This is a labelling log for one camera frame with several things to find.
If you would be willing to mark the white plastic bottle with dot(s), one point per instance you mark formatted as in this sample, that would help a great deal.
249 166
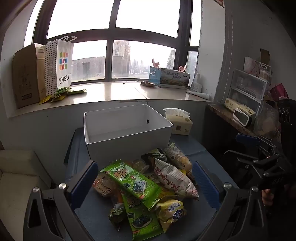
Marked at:
196 84

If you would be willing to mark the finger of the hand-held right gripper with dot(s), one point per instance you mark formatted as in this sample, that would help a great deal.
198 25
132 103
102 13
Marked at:
247 140
266 171

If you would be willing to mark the yellow blue snack packet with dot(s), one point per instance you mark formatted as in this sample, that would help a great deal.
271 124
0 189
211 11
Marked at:
171 212

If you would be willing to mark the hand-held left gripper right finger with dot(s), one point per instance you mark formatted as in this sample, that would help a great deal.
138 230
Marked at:
204 185

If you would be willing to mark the grey stitched cover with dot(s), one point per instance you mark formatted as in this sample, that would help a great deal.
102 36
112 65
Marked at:
225 58

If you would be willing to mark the person's right hand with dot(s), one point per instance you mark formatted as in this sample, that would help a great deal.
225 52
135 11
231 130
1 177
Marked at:
267 198

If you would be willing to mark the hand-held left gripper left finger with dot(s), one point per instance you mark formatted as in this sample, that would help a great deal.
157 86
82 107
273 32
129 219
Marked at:
84 183

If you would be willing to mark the white paper shopping bag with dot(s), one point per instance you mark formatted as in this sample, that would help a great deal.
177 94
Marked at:
63 62

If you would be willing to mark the wooden side table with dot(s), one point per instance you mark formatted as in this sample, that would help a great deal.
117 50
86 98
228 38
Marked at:
222 113

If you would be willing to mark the pink toy piece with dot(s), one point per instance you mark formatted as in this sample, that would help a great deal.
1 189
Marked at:
182 68
156 63

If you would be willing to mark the beige chips bag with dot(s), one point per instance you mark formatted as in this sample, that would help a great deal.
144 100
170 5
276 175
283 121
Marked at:
178 157

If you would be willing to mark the pile of green yellow sachets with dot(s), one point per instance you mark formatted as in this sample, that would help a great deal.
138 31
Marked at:
59 95

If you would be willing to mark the brown cardboard carton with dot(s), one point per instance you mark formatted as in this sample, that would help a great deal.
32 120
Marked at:
27 76

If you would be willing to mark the white tube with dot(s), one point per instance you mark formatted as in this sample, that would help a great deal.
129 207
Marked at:
198 95

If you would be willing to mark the beige tissue box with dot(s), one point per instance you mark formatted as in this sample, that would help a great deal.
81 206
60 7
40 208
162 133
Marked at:
238 107

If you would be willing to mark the clear plastic bag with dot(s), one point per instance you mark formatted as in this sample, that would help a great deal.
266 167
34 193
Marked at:
268 120

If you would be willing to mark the white cardboard box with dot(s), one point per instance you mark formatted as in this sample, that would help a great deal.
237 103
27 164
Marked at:
129 141

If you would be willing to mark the black window frame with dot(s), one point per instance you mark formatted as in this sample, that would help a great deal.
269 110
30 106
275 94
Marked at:
109 34

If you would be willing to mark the blue printed carton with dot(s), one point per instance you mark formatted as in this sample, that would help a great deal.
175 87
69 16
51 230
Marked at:
171 77

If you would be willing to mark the black yellow snack packet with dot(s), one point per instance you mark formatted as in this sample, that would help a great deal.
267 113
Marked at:
153 154

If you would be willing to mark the beige tissue pack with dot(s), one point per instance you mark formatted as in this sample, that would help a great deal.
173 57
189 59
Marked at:
180 125

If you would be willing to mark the beige sofa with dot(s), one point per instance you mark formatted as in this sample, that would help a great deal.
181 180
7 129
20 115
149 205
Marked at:
20 185

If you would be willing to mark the round cake packet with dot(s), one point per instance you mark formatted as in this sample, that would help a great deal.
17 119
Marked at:
104 185

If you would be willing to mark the brown wrapper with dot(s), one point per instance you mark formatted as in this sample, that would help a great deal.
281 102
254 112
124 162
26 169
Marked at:
146 83

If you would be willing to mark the green seaweed snack packet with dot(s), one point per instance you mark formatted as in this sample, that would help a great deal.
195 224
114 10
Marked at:
141 222
129 180

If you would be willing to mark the pink patterned box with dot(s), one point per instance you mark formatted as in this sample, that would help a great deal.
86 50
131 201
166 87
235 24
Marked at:
254 66

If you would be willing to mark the clear plastic drawer unit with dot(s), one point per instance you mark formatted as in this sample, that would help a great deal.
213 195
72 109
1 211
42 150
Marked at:
248 85

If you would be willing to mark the dark green small packet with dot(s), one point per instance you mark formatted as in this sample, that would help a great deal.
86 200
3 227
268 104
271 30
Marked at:
116 215

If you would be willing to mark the white red-print snack bag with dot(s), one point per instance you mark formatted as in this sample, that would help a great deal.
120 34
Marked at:
173 178

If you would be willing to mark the white framed small device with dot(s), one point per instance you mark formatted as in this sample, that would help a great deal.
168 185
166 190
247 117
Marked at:
241 117

